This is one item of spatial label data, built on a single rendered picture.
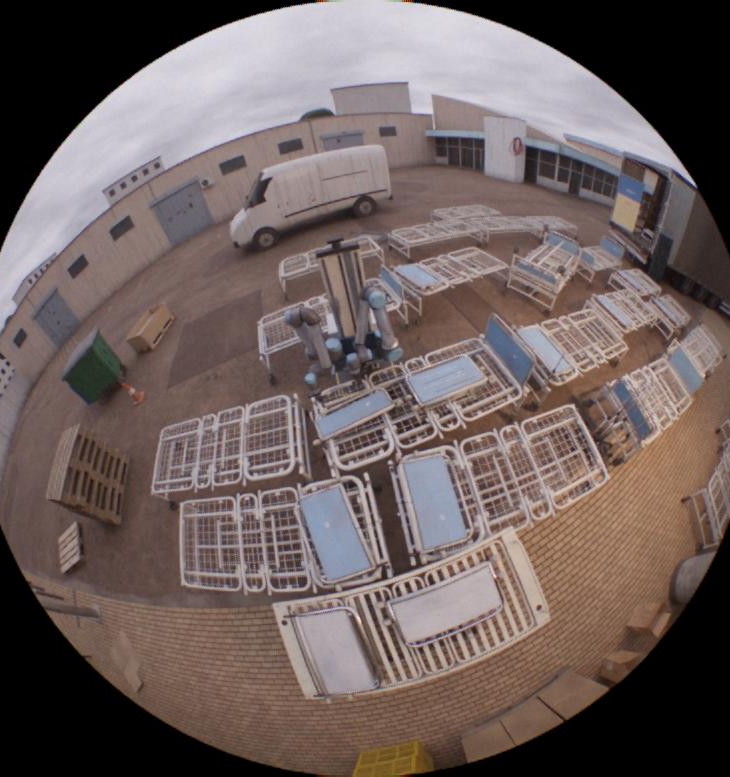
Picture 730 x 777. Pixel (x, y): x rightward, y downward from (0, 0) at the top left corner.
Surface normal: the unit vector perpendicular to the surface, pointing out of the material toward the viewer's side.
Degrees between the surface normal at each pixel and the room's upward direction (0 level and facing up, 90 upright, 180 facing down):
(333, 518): 5
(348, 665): 3
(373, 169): 88
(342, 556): 5
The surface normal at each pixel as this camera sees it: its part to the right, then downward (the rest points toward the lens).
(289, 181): 0.43, 0.67
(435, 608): -0.11, -0.50
